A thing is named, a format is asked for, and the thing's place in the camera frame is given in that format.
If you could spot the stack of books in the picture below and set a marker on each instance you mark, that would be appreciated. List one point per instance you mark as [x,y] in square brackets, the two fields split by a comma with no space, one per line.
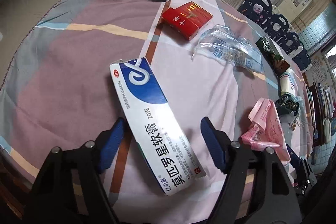
[319,114]

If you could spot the grey plastic bag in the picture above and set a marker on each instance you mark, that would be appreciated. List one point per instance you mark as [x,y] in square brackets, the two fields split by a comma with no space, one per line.
[287,104]

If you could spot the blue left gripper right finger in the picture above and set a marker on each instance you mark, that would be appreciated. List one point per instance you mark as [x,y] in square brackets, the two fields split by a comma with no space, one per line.
[218,144]

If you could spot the clear blue plastic wrapper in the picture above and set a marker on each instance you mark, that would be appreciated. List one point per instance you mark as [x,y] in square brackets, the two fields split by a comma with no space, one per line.
[221,44]

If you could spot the white striped paper cup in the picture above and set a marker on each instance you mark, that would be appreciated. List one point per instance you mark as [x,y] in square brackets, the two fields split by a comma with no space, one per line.
[288,83]

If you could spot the red cigarette box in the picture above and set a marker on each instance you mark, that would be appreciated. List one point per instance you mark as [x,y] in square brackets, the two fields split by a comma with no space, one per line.
[187,19]

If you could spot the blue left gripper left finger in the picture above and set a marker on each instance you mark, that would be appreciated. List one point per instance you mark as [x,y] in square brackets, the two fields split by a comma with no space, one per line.
[109,142]

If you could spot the white blue medicine box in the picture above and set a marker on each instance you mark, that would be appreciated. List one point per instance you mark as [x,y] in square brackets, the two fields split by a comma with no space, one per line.
[160,138]

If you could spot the navy white baby fence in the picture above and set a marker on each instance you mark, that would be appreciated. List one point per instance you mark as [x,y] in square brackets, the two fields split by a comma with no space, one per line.
[276,26]

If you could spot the striped pastel tablecloth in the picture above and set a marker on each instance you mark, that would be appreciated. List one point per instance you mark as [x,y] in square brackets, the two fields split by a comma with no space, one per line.
[58,92]

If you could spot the pink plastic bag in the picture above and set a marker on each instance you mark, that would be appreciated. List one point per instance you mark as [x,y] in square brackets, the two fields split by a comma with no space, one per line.
[265,130]

